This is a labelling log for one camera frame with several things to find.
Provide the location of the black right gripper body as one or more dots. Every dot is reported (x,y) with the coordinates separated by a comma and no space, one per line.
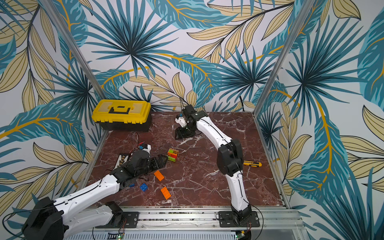
(182,131)

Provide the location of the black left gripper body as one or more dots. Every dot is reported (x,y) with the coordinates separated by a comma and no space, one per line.
(151,165)

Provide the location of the long green lego brick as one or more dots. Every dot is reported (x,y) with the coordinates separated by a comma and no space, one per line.
(171,159)

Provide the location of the orange lego brick front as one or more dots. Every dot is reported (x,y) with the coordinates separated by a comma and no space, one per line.
(165,192)

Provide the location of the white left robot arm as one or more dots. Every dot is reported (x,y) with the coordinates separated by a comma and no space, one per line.
(66,216)

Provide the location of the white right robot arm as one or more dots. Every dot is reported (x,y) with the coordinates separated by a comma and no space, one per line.
(229,158)

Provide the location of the yellow black toolbox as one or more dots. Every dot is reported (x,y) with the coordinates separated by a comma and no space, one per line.
(123,115)

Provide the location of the yellow utility knife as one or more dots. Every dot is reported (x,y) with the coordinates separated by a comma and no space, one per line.
(252,164)

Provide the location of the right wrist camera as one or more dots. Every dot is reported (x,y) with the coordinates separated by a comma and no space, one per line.
(181,120)

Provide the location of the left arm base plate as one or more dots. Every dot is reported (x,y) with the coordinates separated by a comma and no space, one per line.
(127,220)

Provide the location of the aluminium corner post left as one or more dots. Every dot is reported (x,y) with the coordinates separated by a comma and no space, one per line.
(59,22)

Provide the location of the aluminium corner post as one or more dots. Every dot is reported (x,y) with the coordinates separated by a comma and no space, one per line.
(291,37)
(59,22)

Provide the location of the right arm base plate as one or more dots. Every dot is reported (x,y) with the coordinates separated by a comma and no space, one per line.
(228,219)

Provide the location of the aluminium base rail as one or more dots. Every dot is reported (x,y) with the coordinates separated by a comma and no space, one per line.
(201,223)

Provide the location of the aluminium corner post right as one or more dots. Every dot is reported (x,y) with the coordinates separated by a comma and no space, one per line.
(291,37)

